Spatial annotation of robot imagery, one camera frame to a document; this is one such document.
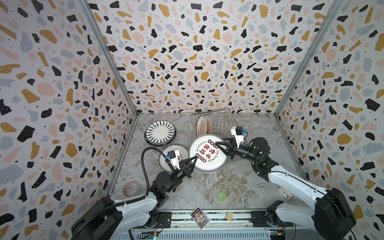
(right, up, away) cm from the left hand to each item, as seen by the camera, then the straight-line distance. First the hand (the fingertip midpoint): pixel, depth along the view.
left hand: (197, 157), depth 71 cm
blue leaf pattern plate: (-28, +10, +35) cm, 45 cm away
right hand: (+9, +8, -2) cm, 12 cm away
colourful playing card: (+1, -30, +2) cm, 30 cm away
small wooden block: (+16, -30, +3) cm, 34 cm away
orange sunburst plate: (+7, +16, +26) cm, 31 cm away
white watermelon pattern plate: (+9, -1, +3) cm, 10 cm away
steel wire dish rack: (+17, +18, +35) cm, 43 cm away
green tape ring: (+14, -24, +10) cm, 29 cm away
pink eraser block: (+32, -8, -19) cm, 38 cm away
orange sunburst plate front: (+2, +15, +32) cm, 35 cm away
